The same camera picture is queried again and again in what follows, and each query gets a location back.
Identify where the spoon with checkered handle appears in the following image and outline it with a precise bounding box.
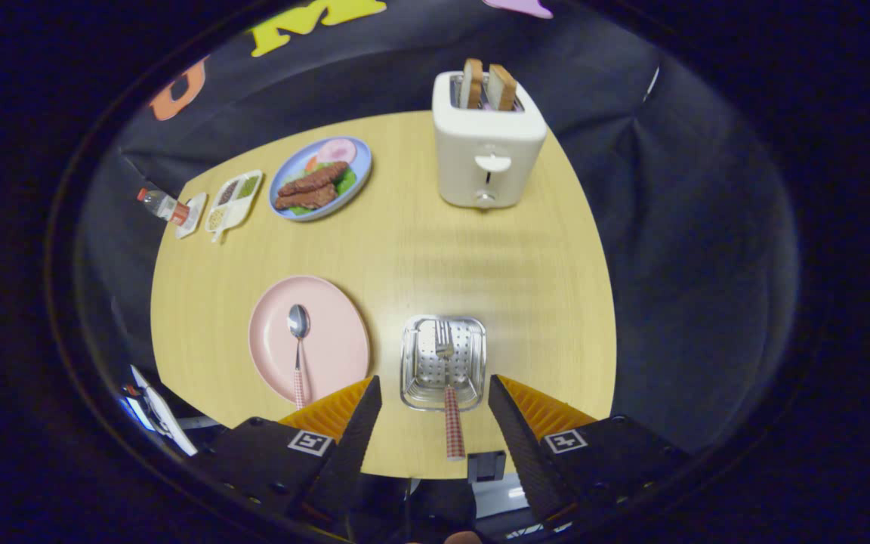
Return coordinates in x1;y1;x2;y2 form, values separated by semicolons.
287;304;311;410

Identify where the pink ham slice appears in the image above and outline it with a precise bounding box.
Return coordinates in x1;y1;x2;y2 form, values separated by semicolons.
316;138;357;165

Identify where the white square coaster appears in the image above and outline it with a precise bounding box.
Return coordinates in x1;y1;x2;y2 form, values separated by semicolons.
175;193;208;240

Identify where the white device with blue screen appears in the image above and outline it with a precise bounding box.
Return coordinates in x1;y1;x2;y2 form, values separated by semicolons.
122;365;199;456

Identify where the blue plate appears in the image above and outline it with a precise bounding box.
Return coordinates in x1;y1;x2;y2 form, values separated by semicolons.
267;136;373;222

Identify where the toast slice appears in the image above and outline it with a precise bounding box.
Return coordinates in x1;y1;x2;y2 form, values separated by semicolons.
486;63;518;112
458;58;484;109

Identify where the white divided condiment dish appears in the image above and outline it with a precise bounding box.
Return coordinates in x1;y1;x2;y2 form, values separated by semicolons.
204;170;264;244

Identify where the long brown meat strip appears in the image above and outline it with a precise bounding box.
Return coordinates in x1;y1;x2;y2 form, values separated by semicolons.
278;161;350;197

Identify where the clear water bottle red cap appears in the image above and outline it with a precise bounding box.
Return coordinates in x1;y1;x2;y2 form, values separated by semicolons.
137;187;191;227

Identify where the black backdrop cloth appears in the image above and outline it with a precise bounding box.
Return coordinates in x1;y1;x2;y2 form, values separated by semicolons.
76;0;798;454

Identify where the pink plate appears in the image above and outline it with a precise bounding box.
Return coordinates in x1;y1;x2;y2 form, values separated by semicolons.
248;275;371;405

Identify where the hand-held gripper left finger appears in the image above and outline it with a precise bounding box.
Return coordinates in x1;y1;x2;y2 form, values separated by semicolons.
201;374;384;530

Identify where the metal perforated basket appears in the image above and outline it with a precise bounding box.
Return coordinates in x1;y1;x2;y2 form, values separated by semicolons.
400;314;487;413

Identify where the green lettuce leaf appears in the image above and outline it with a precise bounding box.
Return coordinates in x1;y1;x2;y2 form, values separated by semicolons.
288;162;358;216

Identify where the white toaster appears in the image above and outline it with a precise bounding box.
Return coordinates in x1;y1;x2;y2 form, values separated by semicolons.
432;70;548;210

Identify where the fork with checkered handle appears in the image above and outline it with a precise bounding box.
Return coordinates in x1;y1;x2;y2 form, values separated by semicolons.
433;319;467;462

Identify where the small black box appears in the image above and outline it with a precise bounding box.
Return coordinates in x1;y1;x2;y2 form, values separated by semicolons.
467;451;506;484

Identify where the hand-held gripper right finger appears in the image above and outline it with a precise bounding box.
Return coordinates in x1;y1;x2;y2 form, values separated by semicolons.
487;373;689;533

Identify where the short brown meat strip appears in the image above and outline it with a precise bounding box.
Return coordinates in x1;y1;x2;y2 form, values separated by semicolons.
275;184;338;211

